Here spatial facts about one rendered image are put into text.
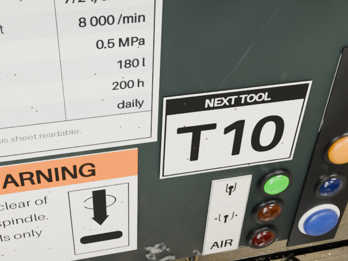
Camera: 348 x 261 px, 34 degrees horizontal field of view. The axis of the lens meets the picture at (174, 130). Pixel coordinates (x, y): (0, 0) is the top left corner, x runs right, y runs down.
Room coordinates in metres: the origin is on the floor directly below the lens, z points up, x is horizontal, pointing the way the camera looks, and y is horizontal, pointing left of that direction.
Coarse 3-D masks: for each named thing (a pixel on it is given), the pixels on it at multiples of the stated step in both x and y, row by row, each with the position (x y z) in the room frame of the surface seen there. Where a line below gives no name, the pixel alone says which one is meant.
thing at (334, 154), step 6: (342, 138) 0.30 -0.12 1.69; (336, 144) 0.30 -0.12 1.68; (342, 144) 0.30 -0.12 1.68; (330, 150) 0.30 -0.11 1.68; (336, 150) 0.30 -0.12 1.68; (342, 150) 0.30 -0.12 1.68; (330, 156) 0.30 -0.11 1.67; (336, 156) 0.30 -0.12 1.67; (342, 156) 0.30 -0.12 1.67; (336, 162) 0.30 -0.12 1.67; (342, 162) 0.30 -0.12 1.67
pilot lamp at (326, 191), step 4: (328, 180) 0.30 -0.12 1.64; (332, 180) 0.30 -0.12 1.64; (336, 180) 0.30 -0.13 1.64; (340, 180) 0.31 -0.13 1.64; (324, 184) 0.30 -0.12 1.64; (328, 184) 0.30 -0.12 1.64; (332, 184) 0.30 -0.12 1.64; (336, 184) 0.30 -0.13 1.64; (340, 184) 0.30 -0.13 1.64; (320, 188) 0.30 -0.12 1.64; (324, 188) 0.30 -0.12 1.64; (328, 188) 0.30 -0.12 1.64; (332, 188) 0.30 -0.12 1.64; (336, 188) 0.30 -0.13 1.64; (340, 188) 0.31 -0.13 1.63; (320, 192) 0.30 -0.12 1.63; (324, 192) 0.30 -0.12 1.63; (328, 192) 0.30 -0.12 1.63; (332, 192) 0.30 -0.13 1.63; (336, 192) 0.30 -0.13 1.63
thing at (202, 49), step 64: (192, 0) 0.27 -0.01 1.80; (256, 0) 0.28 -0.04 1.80; (320, 0) 0.30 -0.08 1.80; (192, 64) 0.27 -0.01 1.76; (256, 64) 0.29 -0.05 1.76; (320, 64) 0.30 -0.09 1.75; (192, 192) 0.28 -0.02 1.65; (256, 192) 0.29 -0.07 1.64; (128, 256) 0.26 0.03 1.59; (192, 256) 0.28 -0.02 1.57
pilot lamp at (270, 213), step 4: (264, 208) 0.29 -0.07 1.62; (268, 208) 0.29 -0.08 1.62; (272, 208) 0.29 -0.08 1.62; (276, 208) 0.29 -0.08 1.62; (280, 208) 0.29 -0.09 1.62; (260, 212) 0.29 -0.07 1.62; (264, 212) 0.29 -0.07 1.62; (268, 212) 0.29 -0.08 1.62; (272, 212) 0.29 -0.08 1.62; (276, 212) 0.29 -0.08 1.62; (280, 212) 0.29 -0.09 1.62; (260, 216) 0.29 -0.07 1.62; (264, 216) 0.29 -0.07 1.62; (268, 216) 0.29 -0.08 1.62; (272, 216) 0.29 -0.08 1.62; (276, 216) 0.29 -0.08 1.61; (260, 220) 0.29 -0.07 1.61; (264, 220) 0.29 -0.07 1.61; (268, 220) 0.29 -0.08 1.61; (272, 220) 0.29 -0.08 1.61
